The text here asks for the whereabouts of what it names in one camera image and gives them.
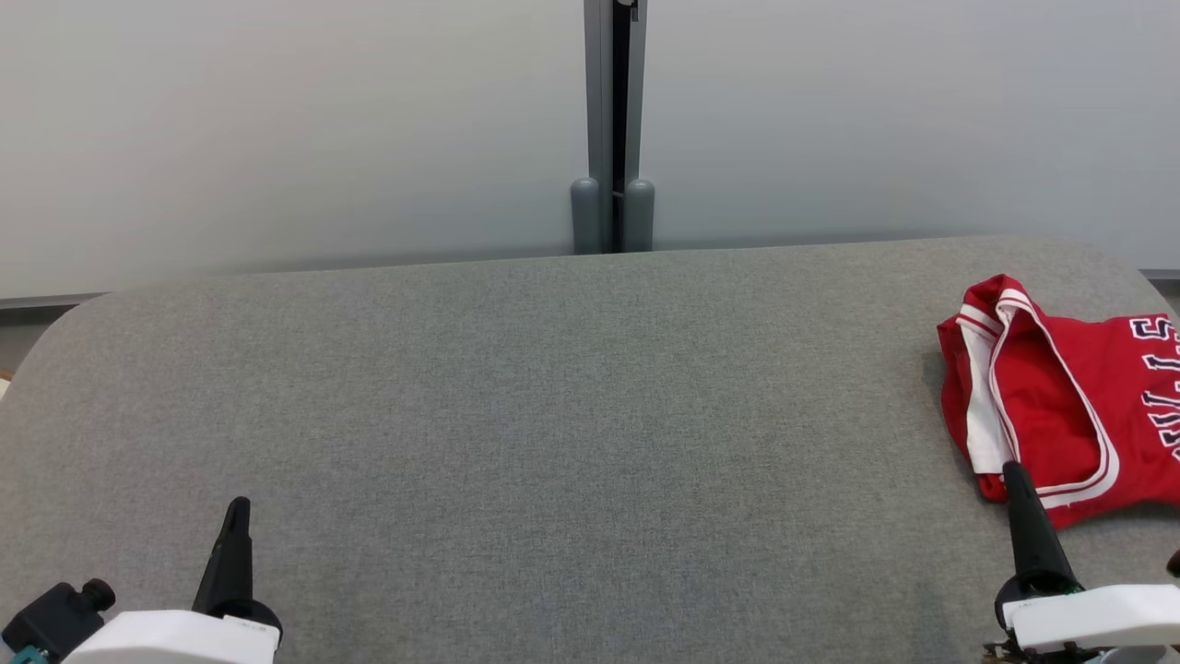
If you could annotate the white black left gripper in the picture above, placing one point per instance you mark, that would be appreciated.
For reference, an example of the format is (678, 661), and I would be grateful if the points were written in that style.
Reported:
(175, 641)

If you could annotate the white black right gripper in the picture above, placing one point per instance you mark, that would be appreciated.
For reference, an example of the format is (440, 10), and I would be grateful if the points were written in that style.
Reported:
(1106, 618)

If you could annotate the red white jersey shirt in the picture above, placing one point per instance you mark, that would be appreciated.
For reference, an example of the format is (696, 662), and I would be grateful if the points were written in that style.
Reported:
(1051, 397)

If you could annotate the grey cylindrical partition foot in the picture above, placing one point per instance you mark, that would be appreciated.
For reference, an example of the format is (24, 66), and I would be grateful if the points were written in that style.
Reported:
(640, 217)
(586, 217)

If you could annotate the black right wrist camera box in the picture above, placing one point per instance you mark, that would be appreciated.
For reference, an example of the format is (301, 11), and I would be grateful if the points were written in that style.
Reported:
(1174, 563)

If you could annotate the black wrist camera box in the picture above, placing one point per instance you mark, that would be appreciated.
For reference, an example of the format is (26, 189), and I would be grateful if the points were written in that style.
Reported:
(55, 618)
(1174, 563)

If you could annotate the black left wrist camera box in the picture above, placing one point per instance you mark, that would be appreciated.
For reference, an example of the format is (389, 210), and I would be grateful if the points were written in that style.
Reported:
(55, 618)

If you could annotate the teal left camera connector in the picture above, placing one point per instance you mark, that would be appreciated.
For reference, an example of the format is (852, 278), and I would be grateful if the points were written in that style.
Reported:
(32, 657)

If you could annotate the grey partition base rail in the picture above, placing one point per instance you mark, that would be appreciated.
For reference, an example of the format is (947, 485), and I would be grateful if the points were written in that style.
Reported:
(46, 302)

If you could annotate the grey metal partition post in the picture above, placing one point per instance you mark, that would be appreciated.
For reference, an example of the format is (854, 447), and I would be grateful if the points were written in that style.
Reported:
(597, 92)

